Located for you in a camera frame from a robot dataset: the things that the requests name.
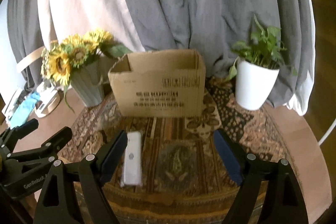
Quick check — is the white remote control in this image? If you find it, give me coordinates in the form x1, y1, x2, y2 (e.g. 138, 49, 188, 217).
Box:
121, 131, 142, 187

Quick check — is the blue cloth bundle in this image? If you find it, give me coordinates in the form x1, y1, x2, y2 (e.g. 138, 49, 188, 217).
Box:
9, 92, 40, 128

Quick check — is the grey-green ribbed vase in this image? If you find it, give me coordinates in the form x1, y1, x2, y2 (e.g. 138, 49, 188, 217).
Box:
71, 60, 105, 107

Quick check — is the sunflower bouquet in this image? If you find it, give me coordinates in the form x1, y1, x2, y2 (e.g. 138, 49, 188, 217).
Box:
41, 29, 131, 106

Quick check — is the white curved floor lamp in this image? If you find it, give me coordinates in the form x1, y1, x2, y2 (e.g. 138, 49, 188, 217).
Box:
318, 119, 336, 146

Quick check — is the patterned oriental rug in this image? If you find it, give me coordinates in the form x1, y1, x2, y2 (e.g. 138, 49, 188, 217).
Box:
59, 78, 291, 223

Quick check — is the open cardboard box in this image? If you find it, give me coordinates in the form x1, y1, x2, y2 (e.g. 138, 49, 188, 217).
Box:
108, 49, 206, 118

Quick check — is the white pot green plant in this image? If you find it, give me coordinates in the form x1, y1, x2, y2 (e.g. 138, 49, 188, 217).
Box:
225, 16, 298, 111

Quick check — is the grey curtain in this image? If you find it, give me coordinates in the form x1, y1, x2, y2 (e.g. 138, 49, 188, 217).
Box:
1, 0, 315, 115

